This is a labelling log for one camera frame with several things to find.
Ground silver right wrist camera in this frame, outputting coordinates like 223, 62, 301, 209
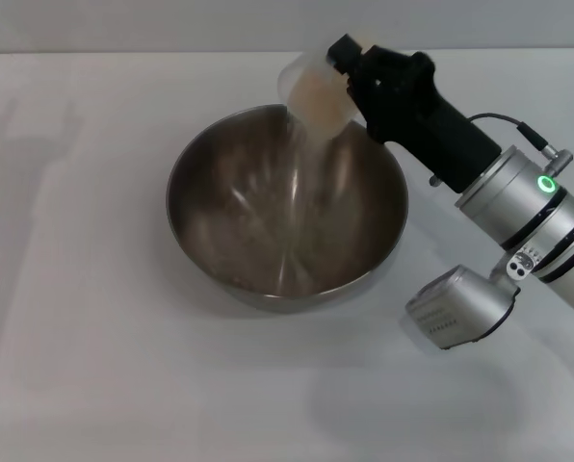
404, 263, 522, 351

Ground white rice grains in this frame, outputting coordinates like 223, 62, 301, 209
276, 66, 347, 290

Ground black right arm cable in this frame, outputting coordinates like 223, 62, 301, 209
467, 112, 574, 170

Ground stainless steel mixing bowl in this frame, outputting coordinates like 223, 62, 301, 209
165, 104, 410, 317

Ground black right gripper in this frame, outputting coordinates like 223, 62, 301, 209
326, 33, 504, 194

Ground clear plastic measuring cup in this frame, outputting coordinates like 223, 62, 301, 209
275, 36, 361, 141

